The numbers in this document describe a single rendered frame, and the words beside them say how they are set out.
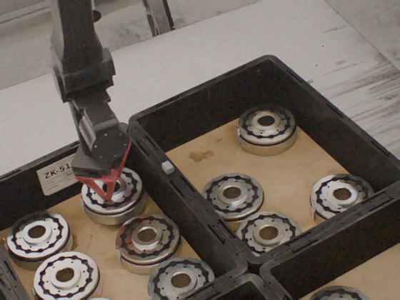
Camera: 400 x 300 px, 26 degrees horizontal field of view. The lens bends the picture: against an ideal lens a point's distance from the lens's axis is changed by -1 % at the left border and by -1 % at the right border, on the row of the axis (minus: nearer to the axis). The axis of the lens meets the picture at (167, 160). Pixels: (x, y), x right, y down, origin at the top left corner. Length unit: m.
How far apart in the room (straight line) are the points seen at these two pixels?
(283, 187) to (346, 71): 0.51
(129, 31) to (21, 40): 0.42
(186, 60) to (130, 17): 1.46
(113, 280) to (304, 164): 0.39
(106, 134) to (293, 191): 0.38
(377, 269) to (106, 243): 0.43
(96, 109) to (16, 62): 2.09
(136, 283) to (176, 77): 0.69
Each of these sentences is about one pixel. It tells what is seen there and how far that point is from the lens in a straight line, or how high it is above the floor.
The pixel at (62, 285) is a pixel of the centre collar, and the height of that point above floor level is 0.87.
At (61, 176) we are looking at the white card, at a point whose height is 0.89.
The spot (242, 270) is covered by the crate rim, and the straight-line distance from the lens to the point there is 1.24.
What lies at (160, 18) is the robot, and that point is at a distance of 2.22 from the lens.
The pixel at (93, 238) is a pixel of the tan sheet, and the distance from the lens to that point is 1.45.
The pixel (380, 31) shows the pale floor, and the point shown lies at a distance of 3.24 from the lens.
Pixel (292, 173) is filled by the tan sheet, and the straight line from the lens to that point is 1.51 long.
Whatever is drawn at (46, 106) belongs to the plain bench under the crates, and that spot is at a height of 0.70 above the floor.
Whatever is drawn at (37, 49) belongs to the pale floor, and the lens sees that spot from 3.37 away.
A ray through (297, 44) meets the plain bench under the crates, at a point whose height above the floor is 0.70.
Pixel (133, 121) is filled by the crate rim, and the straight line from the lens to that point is 1.49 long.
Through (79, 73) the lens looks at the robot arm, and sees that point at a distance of 1.25.
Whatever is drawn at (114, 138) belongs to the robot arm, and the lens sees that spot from 1.25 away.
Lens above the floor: 1.89
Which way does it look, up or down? 43 degrees down
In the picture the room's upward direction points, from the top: 10 degrees counter-clockwise
